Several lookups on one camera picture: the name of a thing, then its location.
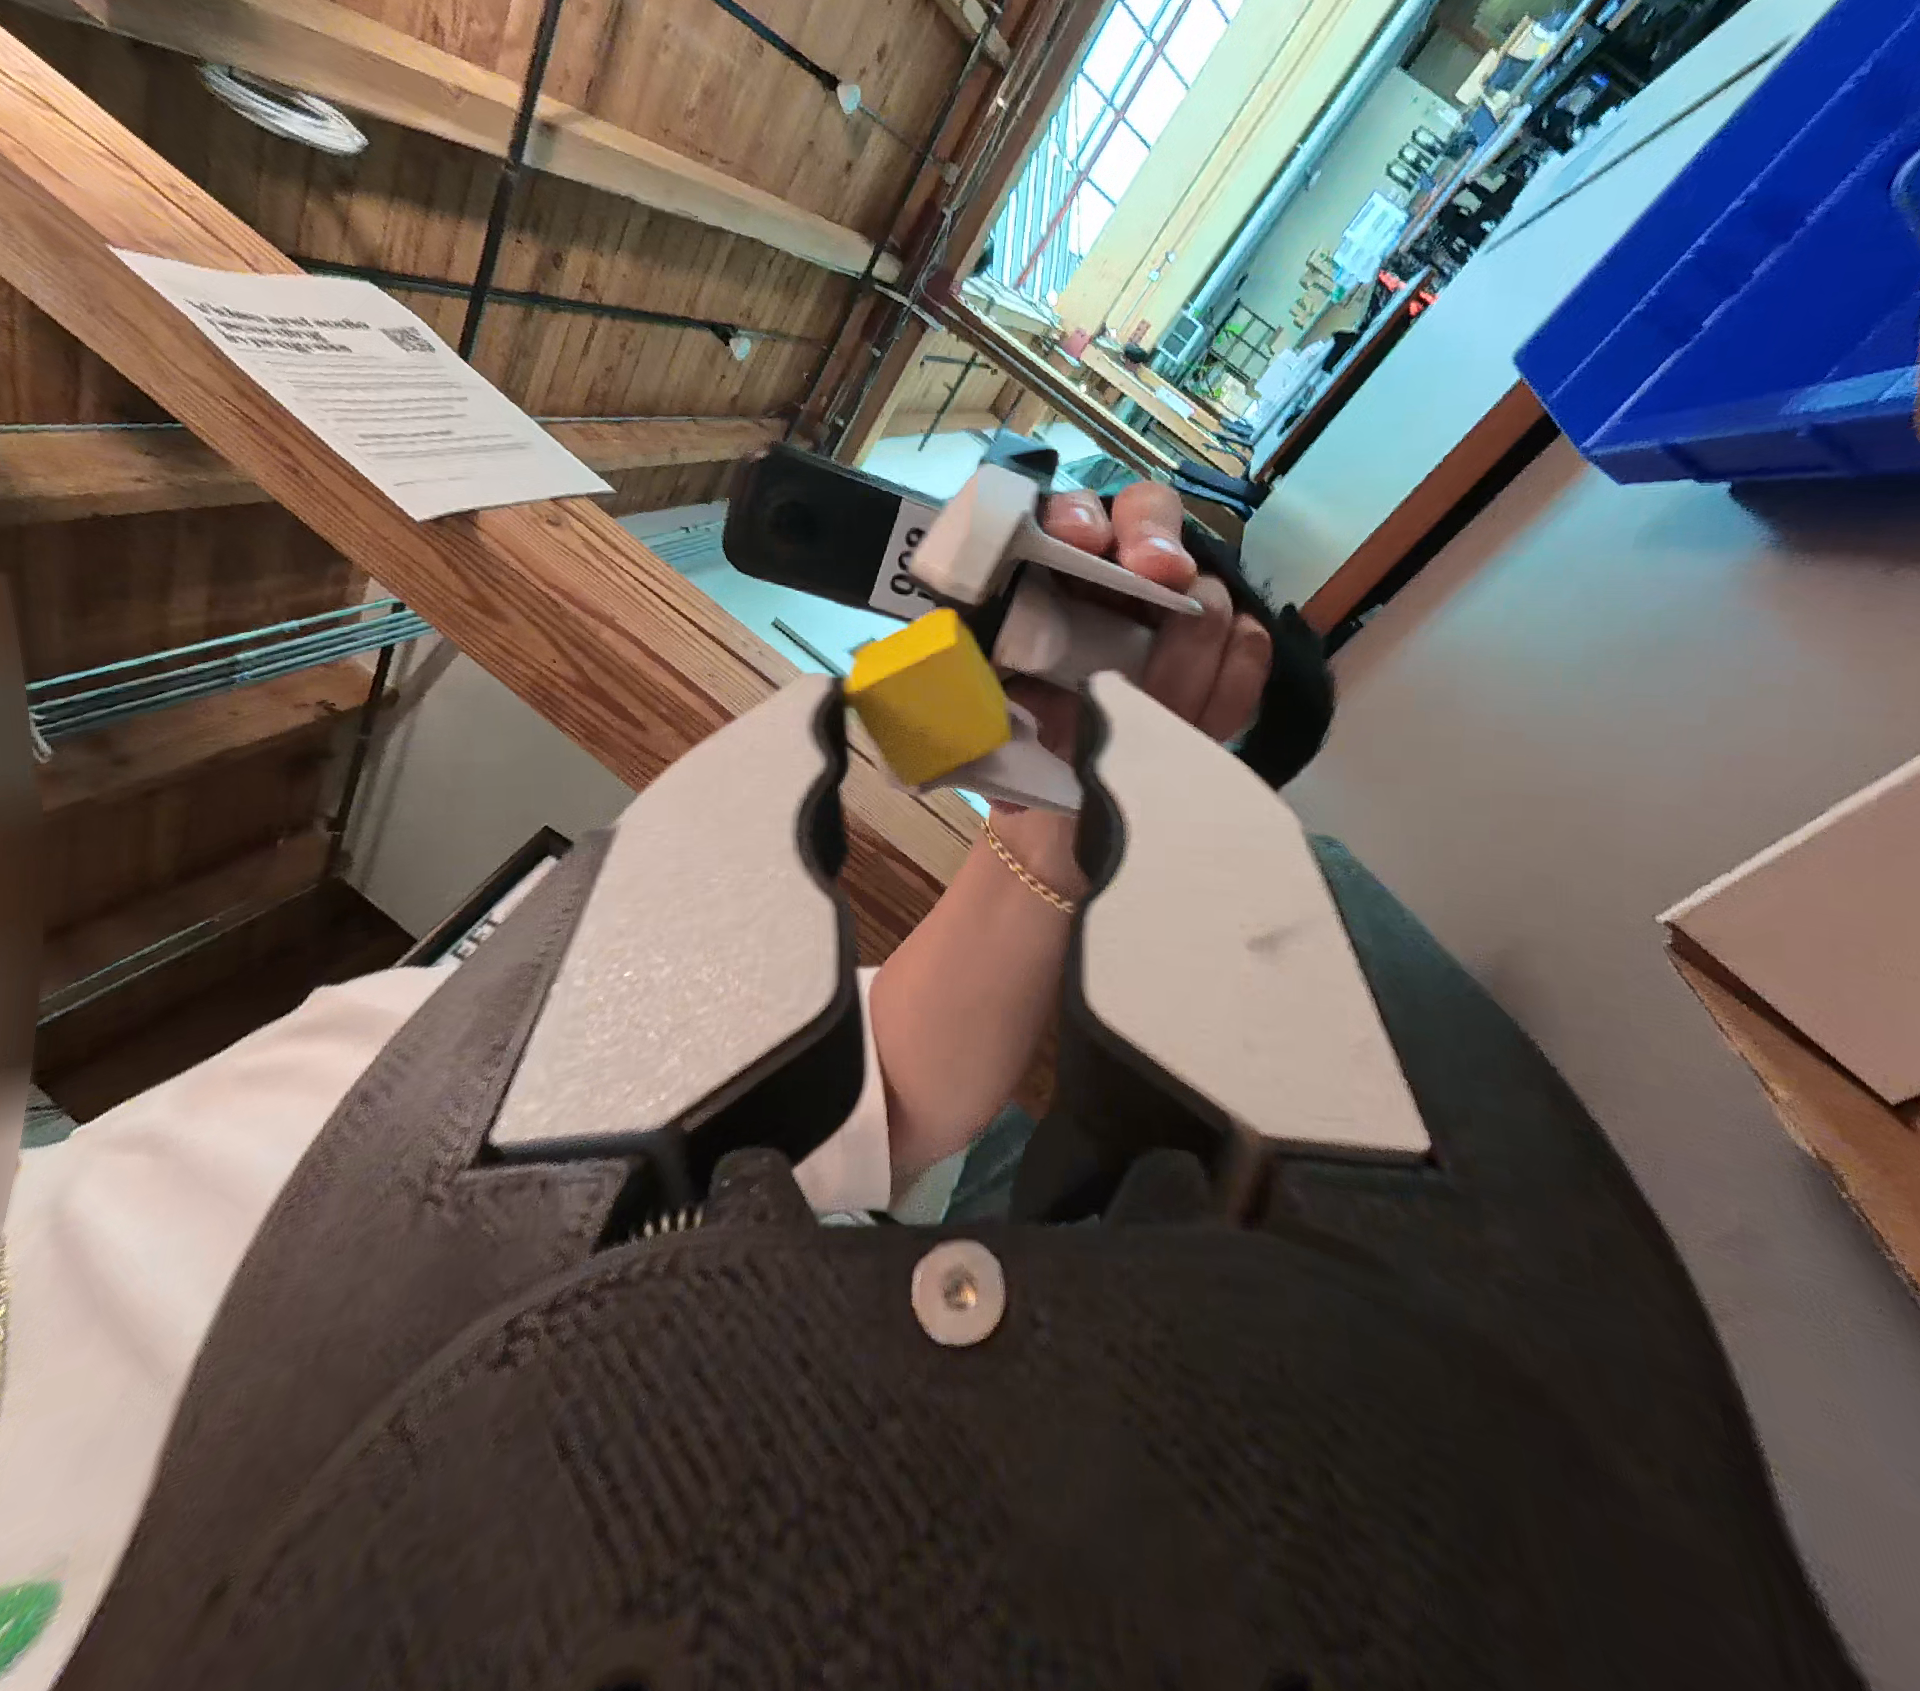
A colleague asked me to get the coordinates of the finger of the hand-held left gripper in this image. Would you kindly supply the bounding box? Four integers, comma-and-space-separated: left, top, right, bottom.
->
906, 703, 1086, 817
908, 467, 1043, 613

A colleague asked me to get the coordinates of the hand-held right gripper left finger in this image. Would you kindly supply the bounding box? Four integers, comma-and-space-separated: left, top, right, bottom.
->
487, 675, 876, 1159

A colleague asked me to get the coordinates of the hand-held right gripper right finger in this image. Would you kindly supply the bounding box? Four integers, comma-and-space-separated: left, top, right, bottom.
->
1069, 671, 1434, 1215

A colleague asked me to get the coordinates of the yellow cube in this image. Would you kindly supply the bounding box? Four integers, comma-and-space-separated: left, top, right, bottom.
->
842, 607, 1014, 787

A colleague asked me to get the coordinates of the white cardboard box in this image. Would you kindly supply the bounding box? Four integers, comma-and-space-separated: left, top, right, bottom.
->
1657, 761, 1920, 1249

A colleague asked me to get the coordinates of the person's left forearm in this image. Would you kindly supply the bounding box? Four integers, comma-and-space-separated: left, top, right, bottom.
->
792, 827, 1086, 1225

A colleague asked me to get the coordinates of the person's left hand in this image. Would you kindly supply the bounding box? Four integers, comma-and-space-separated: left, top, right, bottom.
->
983, 479, 1279, 893

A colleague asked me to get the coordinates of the black framed sign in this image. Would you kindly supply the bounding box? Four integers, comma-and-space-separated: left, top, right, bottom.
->
397, 827, 580, 973

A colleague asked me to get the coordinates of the thick wooden beam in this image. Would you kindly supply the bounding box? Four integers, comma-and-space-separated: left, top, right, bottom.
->
0, 26, 979, 957

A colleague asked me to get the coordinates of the white paper notice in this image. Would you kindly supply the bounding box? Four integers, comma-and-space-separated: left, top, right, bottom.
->
113, 247, 614, 523

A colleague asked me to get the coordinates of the grey metal pipe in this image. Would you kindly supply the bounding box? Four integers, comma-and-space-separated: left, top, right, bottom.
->
1223, 0, 1443, 297

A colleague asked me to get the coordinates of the large paned window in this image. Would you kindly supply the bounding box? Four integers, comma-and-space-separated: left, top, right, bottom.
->
990, 0, 1352, 297

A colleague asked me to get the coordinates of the person's white shirt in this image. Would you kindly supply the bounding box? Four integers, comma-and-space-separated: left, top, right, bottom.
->
0, 963, 962, 1691

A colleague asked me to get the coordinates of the blue plastic bin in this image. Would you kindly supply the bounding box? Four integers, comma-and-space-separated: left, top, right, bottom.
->
1515, 0, 1920, 493

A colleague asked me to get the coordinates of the gold bracelet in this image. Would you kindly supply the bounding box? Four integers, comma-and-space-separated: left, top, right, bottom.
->
983, 821, 1081, 915

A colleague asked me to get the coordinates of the metal wire cable tray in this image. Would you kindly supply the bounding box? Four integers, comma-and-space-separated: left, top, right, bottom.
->
30, 603, 438, 739

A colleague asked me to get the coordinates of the white cable coil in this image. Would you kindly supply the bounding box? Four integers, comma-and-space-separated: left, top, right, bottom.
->
198, 64, 371, 158

